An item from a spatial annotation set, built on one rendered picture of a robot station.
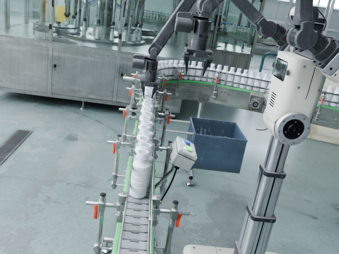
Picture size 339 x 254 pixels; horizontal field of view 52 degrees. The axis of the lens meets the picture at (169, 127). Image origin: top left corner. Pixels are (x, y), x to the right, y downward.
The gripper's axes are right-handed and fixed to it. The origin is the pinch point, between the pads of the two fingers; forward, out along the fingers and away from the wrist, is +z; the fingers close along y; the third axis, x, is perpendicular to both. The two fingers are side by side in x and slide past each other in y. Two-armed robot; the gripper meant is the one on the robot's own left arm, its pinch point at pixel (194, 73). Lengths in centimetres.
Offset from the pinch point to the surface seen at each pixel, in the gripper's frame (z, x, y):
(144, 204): 40, -32, -13
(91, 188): 140, 142, -56
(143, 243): 39, -51, -13
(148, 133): 24.1, -6.7, -14.5
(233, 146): 50, 56, 37
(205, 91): 49, 179, 35
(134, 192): 37.0, -28.7, -17.0
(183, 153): 29.0, -10.6, -0.3
